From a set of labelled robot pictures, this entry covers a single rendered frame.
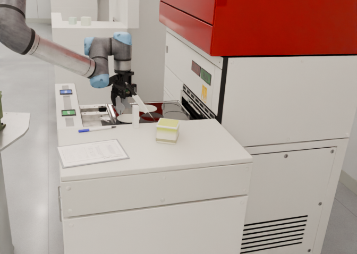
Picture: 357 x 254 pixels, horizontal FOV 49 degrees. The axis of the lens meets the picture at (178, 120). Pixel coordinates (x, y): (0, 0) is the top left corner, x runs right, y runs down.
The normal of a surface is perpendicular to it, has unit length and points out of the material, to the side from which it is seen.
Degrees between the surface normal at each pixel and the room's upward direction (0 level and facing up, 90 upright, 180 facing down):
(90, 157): 0
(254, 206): 90
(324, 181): 90
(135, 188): 90
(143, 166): 0
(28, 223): 0
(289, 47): 90
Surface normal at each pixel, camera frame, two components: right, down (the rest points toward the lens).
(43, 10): 0.29, 0.38
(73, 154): 0.06, -0.92
